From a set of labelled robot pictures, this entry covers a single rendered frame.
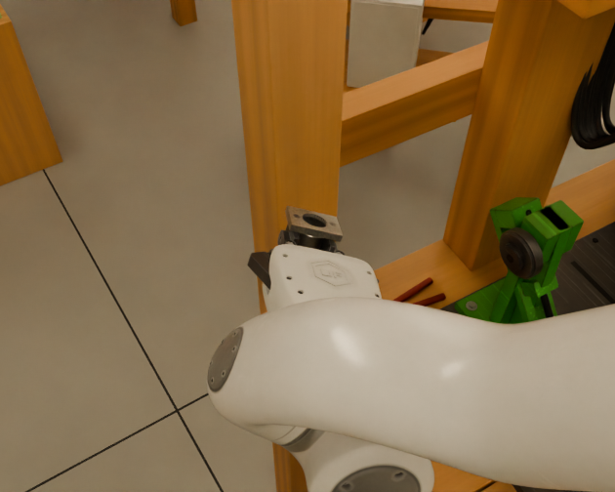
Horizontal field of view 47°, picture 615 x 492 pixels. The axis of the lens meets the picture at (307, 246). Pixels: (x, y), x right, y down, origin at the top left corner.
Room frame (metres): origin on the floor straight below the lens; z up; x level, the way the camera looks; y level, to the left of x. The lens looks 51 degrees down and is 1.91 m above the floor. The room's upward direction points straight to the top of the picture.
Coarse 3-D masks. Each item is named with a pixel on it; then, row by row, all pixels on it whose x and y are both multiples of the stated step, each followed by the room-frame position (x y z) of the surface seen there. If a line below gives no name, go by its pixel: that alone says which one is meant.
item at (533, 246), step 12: (516, 228) 0.65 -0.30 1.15; (504, 240) 0.65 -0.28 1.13; (516, 240) 0.63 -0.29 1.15; (528, 240) 0.62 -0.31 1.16; (504, 252) 0.63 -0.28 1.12; (516, 252) 0.62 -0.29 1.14; (528, 252) 0.61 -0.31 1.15; (540, 252) 0.61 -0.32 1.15; (516, 264) 0.61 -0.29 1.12; (528, 264) 0.60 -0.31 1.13; (540, 264) 0.60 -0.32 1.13; (528, 276) 0.60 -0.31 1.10
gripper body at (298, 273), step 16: (272, 256) 0.40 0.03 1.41; (288, 256) 0.39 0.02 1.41; (304, 256) 0.40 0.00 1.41; (320, 256) 0.41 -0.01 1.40; (336, 256) 0.41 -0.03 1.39; (272, 272) 0.38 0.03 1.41; (288, 272) 0.37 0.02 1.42; (304, 272) 0.37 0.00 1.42; (320, 272) 0.38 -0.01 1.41; (336, 272) 0.38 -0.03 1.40; (352, 272) 0.39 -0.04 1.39; (368, 272) 0.40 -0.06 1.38; (272, 288) 0.36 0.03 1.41; (288, 288) 0.35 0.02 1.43; (304, 288) 0.35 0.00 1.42; (320, 288) 0.35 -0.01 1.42; (336, 288) 0.36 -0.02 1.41; (352, 288) 0.36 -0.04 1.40; (368, 288) 0.37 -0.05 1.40; (272, 304) 0.35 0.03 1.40; (288, 304) 0.33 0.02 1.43
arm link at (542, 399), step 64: (256, 320) 0.25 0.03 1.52; (320, 320) 0.23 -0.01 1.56; (384, 320) 0.22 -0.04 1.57; (448, 320) 0.22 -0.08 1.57; (576, 320) 0.19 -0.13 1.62; (256, 384) 0.20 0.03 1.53; (320, 384) 0.19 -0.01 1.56; (384, 384) 0.18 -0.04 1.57; (448, 384) 0.18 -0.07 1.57; (512, 384) 0.17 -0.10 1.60; (576, 384) 0.15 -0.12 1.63; (448, 448) 0.15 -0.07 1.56; (512, 448) 0.14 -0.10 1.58; (576, 448) 0.13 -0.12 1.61
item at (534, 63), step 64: (256, 0) 0.61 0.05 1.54; (320, 0) 0.61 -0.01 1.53; (512, 0) 0.83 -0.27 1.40; (256, 64) 0.62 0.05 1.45; (320, 64) 0.62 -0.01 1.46; (512, 64) 0.80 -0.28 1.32; (576, 64) 0.82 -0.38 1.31; (256, 128) 0.63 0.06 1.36; (320, 128) 0.62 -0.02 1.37; (512, 128) 0.78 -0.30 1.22; (256, 192) 0.64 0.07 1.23; (320, 192) 0.62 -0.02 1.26; (512, 192) 0.80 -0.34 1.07
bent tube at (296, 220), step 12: (288, 216) 0.47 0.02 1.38; (300, 216) 0.47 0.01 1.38; (312, 216) 0.49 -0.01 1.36; (324, 216) 0.49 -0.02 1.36; (300, 228) 0.45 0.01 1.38; (312, 228) 0.46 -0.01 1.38; (324, 228) 0.46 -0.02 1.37; (336, 228) 0.47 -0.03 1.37; (300, 240) 0.46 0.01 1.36; (312, 240) 0.45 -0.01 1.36; (336, 240) 0.45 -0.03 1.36
